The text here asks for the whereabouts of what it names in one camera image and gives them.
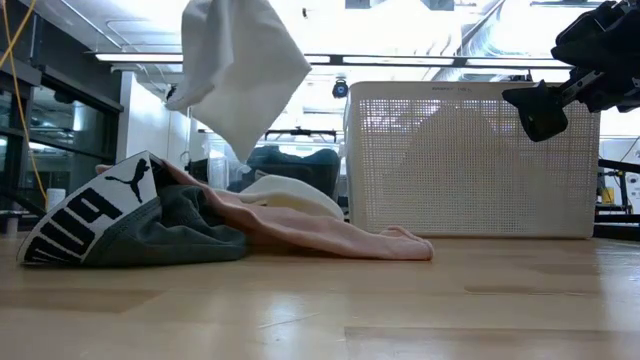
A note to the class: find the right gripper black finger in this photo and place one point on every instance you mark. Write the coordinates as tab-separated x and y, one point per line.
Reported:
542	115

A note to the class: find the black Puma underwear grey print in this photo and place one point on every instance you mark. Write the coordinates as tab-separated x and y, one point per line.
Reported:
300	167

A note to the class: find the white cloth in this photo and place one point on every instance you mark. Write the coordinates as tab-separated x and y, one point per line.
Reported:
235	75

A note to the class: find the grey Puma underwear white waistband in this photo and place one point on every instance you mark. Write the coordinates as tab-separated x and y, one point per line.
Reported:
165	235

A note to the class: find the small yellow object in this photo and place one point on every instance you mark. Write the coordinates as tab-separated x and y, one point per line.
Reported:
607	196

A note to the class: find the white perforated laundry basket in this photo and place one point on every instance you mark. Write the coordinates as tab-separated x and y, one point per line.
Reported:
450	175

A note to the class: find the white device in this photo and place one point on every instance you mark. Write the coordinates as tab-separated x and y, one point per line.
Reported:
634	192

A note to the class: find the black round hanging device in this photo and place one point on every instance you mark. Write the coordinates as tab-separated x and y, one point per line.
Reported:
340	90

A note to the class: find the black rack bar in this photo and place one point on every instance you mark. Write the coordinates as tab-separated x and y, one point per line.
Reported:
300	133

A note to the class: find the pink cloth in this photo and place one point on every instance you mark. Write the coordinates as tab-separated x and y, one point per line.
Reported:
325	232

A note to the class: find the ceiling strip light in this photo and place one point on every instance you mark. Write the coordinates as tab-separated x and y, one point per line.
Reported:
140	57

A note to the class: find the black framed glass partition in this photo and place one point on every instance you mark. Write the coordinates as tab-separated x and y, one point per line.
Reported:
75	100

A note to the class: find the white paper roll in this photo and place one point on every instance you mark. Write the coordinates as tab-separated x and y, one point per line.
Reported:
56	200

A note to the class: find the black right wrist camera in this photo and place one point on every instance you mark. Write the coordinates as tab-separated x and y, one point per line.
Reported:
605	17

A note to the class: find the black table frame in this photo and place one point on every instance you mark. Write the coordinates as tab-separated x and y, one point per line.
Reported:
617	218

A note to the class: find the black overhead frame bar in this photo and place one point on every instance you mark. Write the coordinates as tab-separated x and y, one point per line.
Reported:
400	61

